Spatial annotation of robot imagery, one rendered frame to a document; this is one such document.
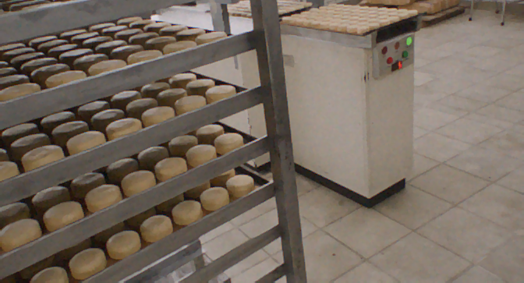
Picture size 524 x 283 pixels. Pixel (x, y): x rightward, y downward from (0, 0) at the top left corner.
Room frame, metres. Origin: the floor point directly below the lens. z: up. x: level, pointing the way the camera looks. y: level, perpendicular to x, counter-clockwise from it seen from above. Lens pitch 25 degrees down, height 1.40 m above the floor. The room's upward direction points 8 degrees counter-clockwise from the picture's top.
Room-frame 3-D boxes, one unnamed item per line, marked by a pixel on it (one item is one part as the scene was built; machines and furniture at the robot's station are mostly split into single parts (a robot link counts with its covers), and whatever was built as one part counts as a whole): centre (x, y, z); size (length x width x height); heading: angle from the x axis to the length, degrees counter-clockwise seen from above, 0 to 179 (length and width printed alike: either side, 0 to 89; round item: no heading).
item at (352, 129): (2.34, -0.46, 0.45); 0.70 x 0.34 x 0.90; 33
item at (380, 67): (2.04, -0.65, 0.77); 0.24 x 0.04 x 0.14; 123
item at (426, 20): (5.99, -2.11, 0.06); 1.20 x 0.80 x 0.11; 33
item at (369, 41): (2.78, 0.00, 0.87); 2.01 x 0.03 x 0.07; 33
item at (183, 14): (3.05, 0.25, 0.88); 1.28 x 0.01 x 0.07; 33
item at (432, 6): (5.74, -2.28, 0.19); 0.72 x 0.42 x 0.15; 125
